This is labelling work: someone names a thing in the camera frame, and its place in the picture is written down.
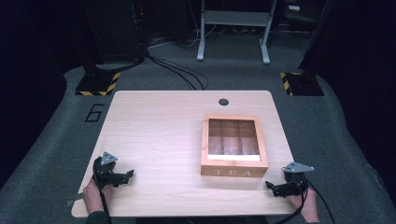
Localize black equipment cabinet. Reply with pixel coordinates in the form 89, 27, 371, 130
82, 0, 148, 64

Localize black floor cables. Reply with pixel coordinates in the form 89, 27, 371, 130
145, 50, 210, 91

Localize white metal desk frame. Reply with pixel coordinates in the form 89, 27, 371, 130
196, 0, 278, 65

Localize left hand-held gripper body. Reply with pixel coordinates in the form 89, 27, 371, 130
92, 151, 126, 189

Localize wooden tea box glass lid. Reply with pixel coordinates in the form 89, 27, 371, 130
200, 113, 270, 179

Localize black base yellow striped edge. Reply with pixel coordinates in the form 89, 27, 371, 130
75, 71, 121, 97
278, 71, 325, 97

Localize dark curtain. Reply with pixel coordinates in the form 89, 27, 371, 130
298, 0, 396, 206
0, 0, 94, 190

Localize white floor cables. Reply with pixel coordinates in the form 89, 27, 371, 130
148, 18, 219, 49

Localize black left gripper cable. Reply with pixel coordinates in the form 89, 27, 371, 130
92, 167, 113, 224

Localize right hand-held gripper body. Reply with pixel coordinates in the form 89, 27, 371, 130
280, 161, 316, 198

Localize person's right hand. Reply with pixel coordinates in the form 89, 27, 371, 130
286, 188, 320, 224

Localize person's left hand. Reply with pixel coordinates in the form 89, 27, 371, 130
81, 177, 113, 216

